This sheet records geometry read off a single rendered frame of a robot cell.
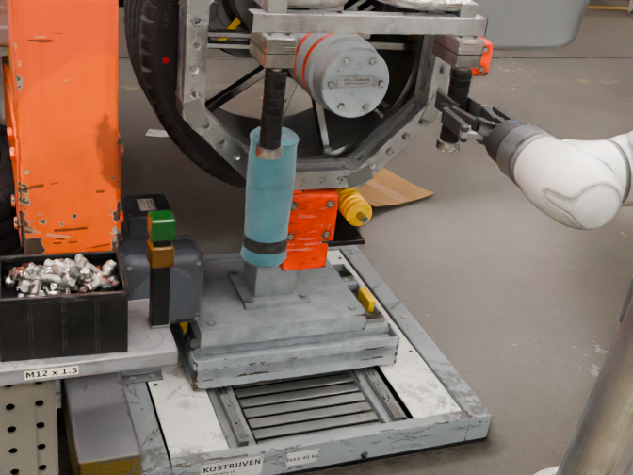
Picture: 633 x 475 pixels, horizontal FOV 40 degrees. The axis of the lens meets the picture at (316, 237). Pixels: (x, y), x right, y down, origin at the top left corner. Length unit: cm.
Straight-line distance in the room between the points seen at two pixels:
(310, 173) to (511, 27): 83
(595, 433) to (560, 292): 188
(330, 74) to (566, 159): 46
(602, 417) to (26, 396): 95
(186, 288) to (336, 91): 58
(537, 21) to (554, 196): 119
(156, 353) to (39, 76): 48
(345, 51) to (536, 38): 99
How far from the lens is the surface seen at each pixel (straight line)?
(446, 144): 156
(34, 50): 144
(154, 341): 148
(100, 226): 156
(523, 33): 238
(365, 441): 192
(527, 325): 256
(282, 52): 138
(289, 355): 198
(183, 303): 186
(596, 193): 123
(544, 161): 127
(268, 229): 161
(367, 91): 154
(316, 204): 175
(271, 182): 156
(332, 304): 204
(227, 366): 194
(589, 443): 93
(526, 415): 221
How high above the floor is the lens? 130
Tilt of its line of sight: 27 degrees down
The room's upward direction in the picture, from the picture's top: 7 degrees clockwise
